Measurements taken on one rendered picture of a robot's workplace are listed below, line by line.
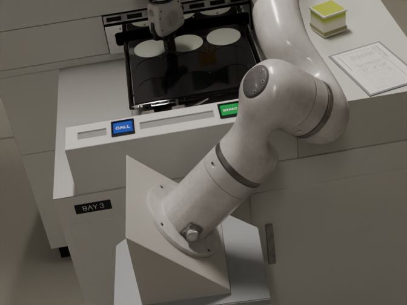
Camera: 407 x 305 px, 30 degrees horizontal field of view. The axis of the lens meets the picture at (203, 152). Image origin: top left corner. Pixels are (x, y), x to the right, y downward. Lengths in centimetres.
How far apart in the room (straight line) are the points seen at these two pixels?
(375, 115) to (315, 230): 38
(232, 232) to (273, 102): 44
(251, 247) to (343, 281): 61
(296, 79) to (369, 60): 61
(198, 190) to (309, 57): 34
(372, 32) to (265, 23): 61
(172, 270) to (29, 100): 110
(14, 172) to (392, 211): 186
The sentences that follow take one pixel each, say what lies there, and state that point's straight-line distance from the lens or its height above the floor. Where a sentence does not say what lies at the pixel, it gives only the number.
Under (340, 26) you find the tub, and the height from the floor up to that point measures 99.
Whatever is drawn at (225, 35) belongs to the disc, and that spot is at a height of 90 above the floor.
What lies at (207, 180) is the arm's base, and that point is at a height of 104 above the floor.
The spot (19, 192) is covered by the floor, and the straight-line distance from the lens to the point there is 330.
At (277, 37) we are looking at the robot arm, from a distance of 152.
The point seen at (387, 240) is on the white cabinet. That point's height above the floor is 48.
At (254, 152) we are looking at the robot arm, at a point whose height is 112.
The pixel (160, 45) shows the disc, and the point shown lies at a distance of 226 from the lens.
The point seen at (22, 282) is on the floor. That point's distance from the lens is 290.
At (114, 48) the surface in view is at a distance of 235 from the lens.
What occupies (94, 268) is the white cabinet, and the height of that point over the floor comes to 57.
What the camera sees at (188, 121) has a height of 96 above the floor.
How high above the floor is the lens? 200
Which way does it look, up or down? 38 degrees down
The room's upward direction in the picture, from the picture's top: 8 degrees counter-clockwise
